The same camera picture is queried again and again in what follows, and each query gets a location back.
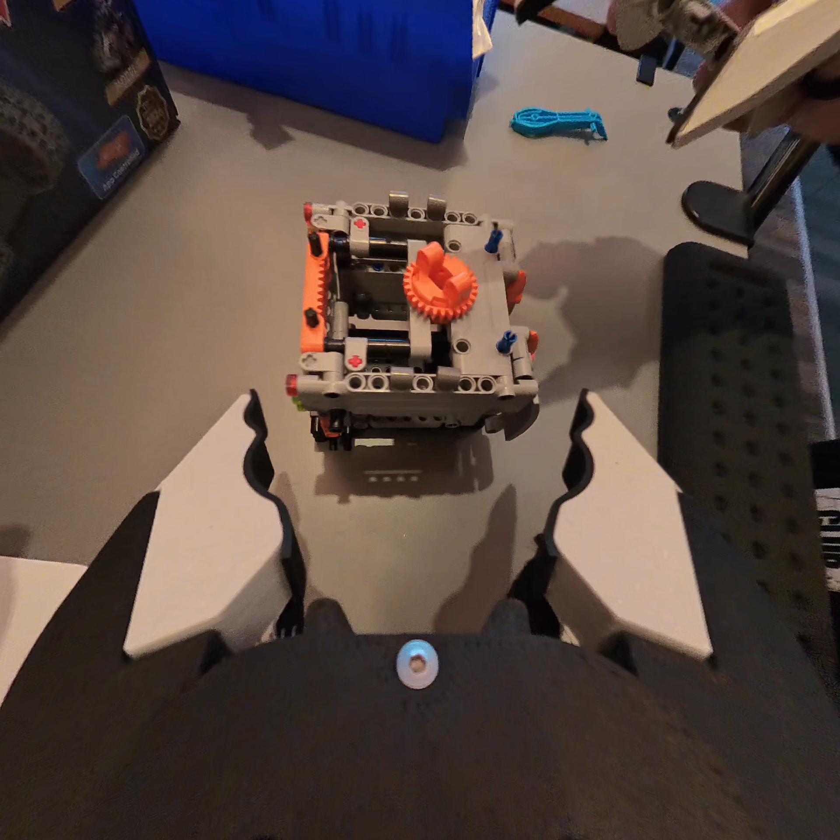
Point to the teal plastic tool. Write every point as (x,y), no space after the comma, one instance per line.
(558,123)

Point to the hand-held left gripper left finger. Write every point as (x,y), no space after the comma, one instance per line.
(210,538)

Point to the toy robot kit box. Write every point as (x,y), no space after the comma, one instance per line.
(65,131)

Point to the wood top desk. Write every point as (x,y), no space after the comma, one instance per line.
(577,26)

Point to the toy brick robot model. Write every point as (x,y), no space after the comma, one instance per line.
(407,308)

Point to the blue storage bin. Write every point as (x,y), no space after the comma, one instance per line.
(315,52)

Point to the black white printed cloth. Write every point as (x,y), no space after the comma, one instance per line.
(828,525)

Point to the person's right hand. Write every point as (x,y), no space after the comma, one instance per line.
(814,115)

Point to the clear plastic bags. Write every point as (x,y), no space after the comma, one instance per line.
(481,33)

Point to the black round stand base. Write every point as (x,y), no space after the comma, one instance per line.
(715,210)

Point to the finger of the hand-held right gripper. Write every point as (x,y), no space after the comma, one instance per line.
(754,72)

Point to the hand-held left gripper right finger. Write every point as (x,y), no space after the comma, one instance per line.
(630,544)

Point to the white tablet stand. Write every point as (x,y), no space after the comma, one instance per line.
(33,610)

